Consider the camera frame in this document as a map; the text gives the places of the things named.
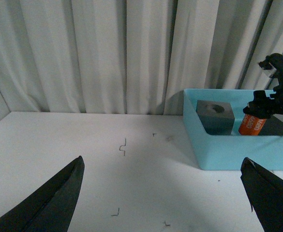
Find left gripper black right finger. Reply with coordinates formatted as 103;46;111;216
240;157;283;232

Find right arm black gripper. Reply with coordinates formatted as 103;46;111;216
243;53;283;119

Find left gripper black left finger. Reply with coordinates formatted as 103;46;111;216
0;156;85;232

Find orange cylinder with white numbers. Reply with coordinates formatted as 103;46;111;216
238;114;266;136

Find gray block with square hole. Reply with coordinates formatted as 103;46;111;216
258;115;283;136

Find gray block with round hole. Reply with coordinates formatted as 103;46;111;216
196;100;235;135

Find light blue plastic box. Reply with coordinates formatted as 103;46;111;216
183;88;283;171

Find white pleated curtain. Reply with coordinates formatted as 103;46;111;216
0;0;283;121

